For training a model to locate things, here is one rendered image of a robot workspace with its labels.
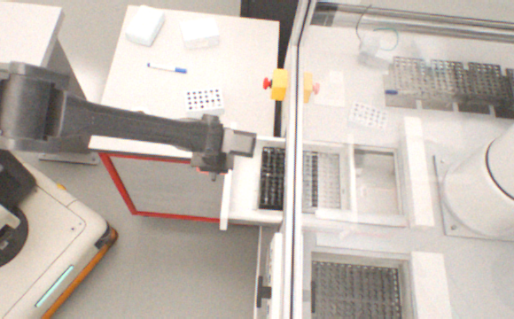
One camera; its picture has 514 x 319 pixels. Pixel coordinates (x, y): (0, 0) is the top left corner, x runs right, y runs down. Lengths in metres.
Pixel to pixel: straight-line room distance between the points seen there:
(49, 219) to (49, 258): 0.16
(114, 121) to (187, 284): 1.40
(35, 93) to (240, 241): 1.56
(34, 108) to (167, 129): 0.23
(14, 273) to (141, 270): 0.51
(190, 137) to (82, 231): 1.11
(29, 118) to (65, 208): 1.31
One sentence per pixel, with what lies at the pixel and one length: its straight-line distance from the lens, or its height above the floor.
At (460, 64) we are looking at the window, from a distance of 0.34.
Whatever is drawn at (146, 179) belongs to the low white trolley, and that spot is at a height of 0.51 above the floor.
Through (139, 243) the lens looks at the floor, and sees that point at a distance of 2.03.
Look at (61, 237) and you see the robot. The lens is 1.82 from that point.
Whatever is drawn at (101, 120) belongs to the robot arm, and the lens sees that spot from 0.63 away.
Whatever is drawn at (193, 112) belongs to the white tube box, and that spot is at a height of 0.79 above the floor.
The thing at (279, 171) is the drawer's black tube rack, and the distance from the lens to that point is 1.15.
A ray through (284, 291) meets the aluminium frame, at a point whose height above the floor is 0.99.
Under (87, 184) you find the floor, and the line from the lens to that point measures 2.20.
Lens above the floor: 1.93
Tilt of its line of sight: 63 degrees down
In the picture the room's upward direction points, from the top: 9 degrees clockwise
